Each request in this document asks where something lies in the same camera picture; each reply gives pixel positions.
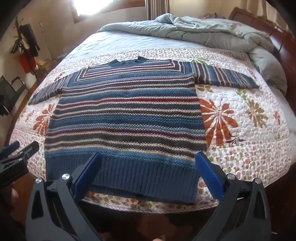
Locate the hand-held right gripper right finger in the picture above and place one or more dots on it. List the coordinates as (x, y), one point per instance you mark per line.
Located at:
(209, 173)

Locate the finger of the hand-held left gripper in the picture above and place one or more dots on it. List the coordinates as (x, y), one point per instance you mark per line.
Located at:
(12, 146)
(30, 150)

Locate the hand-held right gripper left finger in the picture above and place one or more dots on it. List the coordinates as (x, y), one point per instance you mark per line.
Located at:
(85, 176)

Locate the striped knit sweater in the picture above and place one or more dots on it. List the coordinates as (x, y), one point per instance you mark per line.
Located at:
(127, 115)

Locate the person's left hand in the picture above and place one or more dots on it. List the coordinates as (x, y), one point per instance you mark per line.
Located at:
(13, 195)

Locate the floral quilted bedspread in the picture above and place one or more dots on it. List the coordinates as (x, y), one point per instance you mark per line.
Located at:
(231, 143)

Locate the black chair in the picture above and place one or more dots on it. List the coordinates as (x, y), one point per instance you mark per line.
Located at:
(10, 92)

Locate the red hanging garment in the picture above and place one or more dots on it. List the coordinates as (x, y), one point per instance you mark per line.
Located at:
(26, 63)

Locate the black hanging garment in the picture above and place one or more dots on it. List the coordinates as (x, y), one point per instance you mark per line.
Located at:
(29, 39)

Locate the wooden coat rack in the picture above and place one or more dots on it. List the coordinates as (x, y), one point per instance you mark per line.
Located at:
(17, 30)

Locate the grey comforter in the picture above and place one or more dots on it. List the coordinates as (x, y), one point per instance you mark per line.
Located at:
(208, 30)

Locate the bright window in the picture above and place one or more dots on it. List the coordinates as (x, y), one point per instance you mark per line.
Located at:
(97, 8)

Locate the beige curtain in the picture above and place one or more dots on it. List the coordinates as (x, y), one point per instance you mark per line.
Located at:
(157, 9)

